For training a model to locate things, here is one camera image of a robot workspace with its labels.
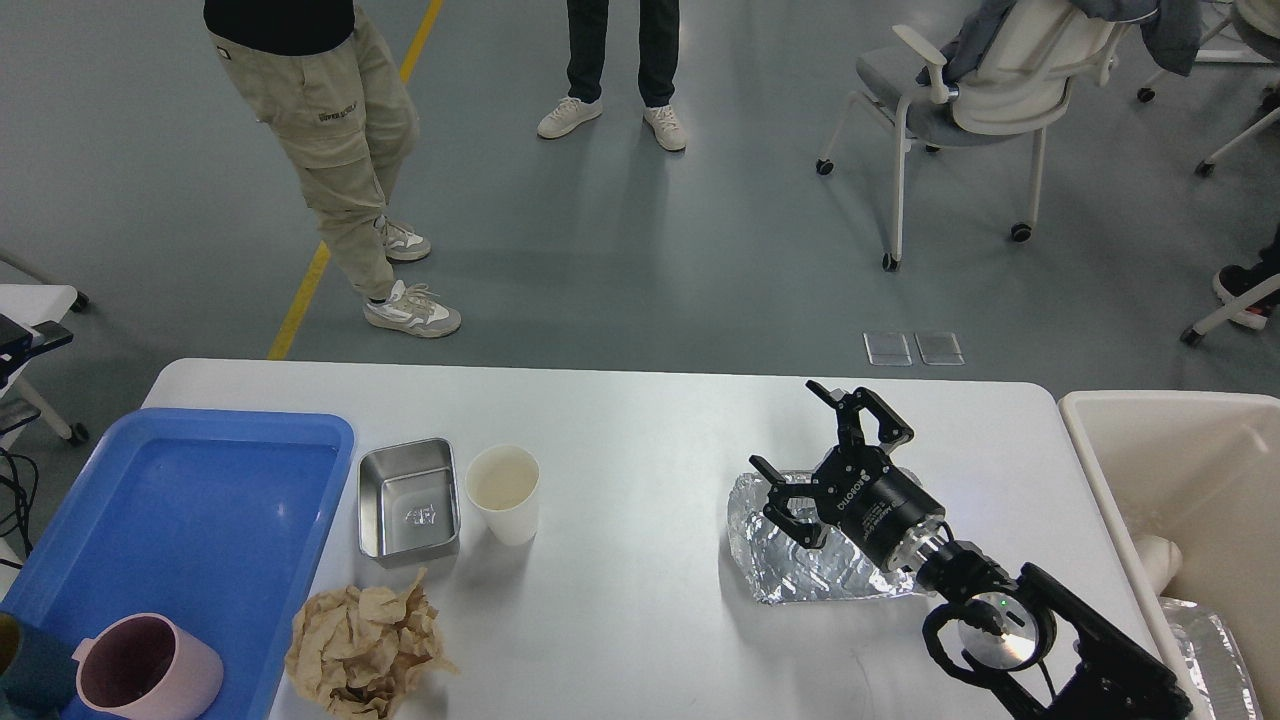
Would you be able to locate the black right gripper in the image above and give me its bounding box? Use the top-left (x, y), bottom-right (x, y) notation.
top-left (748, 380), bottom-right (947, 574)

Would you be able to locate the square steel container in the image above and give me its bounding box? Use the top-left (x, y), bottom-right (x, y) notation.
top-left (358, 438), bottom-right (461, 569)

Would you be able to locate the pink mug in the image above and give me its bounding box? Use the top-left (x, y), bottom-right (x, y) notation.
top-left (72, 612), bottom-right (224, 719)

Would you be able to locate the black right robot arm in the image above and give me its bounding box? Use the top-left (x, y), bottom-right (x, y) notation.
top-left (750, 380), bottom-right (1193, 719)

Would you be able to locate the aluminium foil tray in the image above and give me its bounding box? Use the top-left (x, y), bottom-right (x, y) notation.
top-left (726, 471), bottom-right (922, 605)

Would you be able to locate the white paper cup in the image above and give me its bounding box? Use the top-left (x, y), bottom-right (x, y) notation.
top-left (463, 445), bottom-right (541, 546)

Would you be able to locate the white tube in bin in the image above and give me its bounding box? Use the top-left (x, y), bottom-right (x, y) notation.
top-left (1132, 534), bottom-right (1184, 596)

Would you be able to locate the beige plastic bin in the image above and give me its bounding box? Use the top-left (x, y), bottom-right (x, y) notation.
top-left (1059, 389), bottom-right (1279, 719)

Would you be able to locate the chair base at right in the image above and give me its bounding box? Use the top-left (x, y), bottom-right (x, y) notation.
top-left (1212, 229), bottom-right (1279, 331)

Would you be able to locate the foil trash in bin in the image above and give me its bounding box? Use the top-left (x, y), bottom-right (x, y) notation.
top-left (1158, 597), bottom-right (1263, 719)

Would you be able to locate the person in black trousers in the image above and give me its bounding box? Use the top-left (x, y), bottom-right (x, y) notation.
top-left (536, 0), bottom-right (689, 152)

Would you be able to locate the white office chair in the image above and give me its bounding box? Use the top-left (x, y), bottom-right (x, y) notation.
top-left (837, 1), bottom-right (1160, 272)

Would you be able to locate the crumpled brown paper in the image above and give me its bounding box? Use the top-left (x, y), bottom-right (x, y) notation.
top-left (284, 568), bottom-right (460, 719)

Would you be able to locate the blue plastic tray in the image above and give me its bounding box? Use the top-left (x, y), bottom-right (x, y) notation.
top-left (3, 407), bottom-right (355, 719)

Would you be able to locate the person in beige trousers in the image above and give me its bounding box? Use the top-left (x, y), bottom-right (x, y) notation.
top-left (202, 1), bottom-right (462, 338)

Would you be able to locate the white side table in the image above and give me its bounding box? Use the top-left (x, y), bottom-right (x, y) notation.
top-left (1, 284), bottom-right (90, 448)

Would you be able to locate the teal cup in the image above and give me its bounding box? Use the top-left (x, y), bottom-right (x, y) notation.
top-left (1, 612), bottom-right (77, 719)

